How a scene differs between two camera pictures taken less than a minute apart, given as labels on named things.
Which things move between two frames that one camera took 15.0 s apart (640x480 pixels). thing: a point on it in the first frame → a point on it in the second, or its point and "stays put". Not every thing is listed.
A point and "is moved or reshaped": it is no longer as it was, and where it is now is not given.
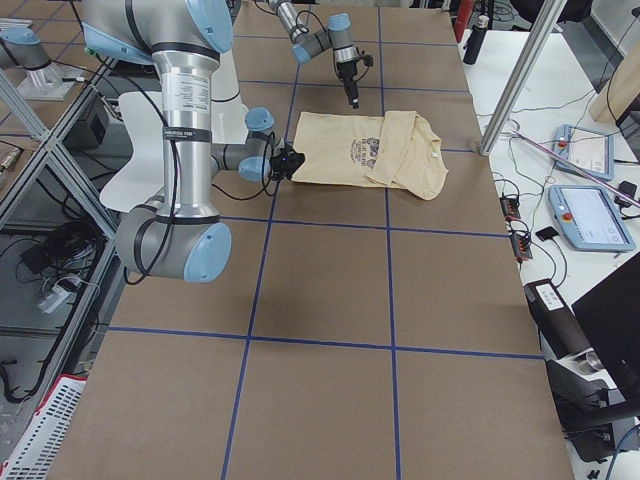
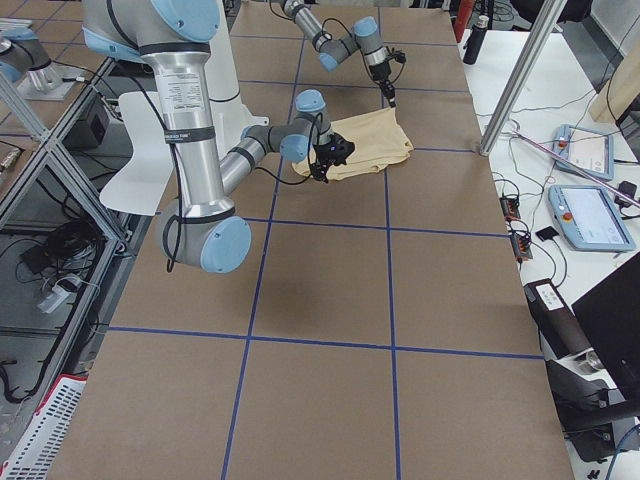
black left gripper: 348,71 → 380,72
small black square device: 547,233 stays put
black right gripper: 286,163 → 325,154
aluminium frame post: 551,14 stays put
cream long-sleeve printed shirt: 401,149 is moved or reshaped
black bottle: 473,43 stays put
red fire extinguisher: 461,15 stays put
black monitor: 609,315 stays put
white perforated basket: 34,457 stays put
